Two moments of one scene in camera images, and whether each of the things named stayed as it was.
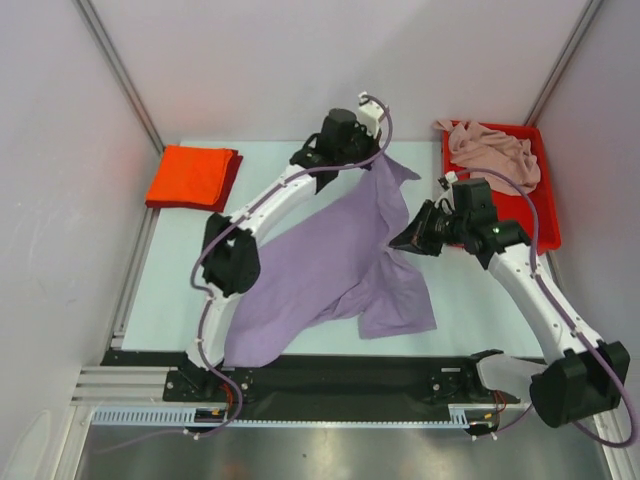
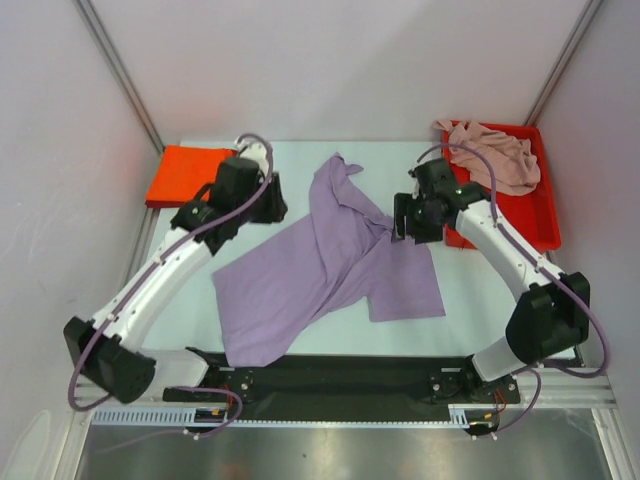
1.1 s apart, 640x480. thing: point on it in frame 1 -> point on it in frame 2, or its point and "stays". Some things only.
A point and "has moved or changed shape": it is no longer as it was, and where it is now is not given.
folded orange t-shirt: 190,174 stays
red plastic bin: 536,210 stays
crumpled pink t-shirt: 504,164 stays
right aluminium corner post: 565,61 stays
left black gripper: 371,145 -> 276,209
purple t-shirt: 333,264 has moved or changed shape
